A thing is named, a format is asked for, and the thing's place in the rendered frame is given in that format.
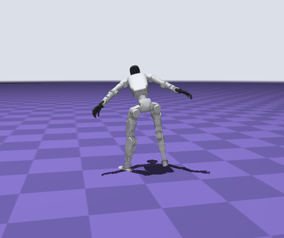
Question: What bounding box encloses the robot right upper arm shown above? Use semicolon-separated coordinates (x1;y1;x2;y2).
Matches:
146;73;166;89

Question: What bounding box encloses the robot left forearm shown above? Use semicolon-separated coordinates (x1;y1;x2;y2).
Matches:
102;90;114;106

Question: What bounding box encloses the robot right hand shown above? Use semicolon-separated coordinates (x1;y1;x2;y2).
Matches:
175;88;192;99

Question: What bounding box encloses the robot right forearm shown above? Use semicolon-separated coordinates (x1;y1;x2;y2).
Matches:
164;81;179;93

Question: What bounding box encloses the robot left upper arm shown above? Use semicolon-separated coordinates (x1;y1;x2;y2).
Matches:
111;79;128;96

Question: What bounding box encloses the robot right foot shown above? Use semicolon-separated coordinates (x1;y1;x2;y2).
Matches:
161;159;168;167

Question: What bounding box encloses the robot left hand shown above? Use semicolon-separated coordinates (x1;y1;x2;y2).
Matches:
92;101;104;118

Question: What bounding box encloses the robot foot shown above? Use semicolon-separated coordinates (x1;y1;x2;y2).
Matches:
161;159;168;167
118;166;132;172

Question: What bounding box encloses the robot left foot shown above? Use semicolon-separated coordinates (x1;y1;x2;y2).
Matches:
118;166;132;172

